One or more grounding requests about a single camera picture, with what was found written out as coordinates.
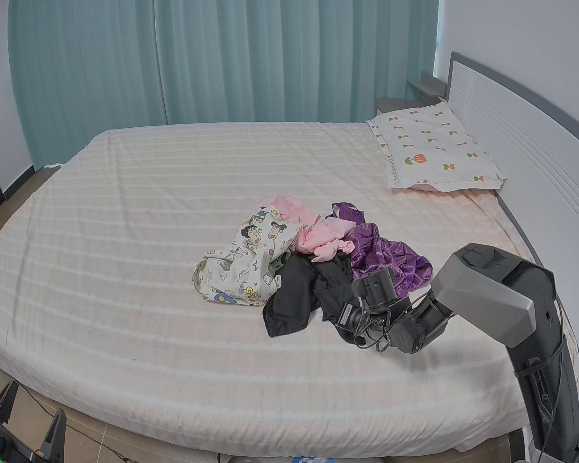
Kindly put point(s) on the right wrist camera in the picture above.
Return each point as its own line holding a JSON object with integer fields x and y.
{"x": 346, "y": 315}

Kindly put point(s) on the white printed pillow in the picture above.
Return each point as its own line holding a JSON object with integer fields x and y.
{"x": 429, "y": 147}

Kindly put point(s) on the pink garment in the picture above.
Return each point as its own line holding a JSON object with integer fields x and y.
{"x": 313, "y": 241}

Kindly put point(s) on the black T-shirt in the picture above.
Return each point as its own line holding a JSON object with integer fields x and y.
{"x": 289, "y": 297}

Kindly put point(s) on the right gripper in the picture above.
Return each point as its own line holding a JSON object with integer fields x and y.
{"x": 376, "y": 323}

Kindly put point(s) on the blue-green curtain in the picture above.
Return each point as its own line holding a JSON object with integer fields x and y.
{"x": 87, "y": 56}
{"x": 294, "y": 41}

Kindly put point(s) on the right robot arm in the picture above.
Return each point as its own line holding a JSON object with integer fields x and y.
{"x": 492, "y": 282}

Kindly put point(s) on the purple garment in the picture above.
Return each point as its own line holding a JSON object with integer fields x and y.
{"x": 371, "y": 249}

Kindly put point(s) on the bed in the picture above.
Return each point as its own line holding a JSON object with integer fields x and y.
{"x": 173, "y": 186}

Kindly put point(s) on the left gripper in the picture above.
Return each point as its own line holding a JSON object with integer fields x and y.
{"x": 0, "y": 446}

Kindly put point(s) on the white printed garment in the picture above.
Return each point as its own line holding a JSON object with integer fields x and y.
{"x": 241, "y": 258}

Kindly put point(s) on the grey bedside table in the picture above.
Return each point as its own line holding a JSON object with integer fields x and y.
{"x": 422, "y": 87}

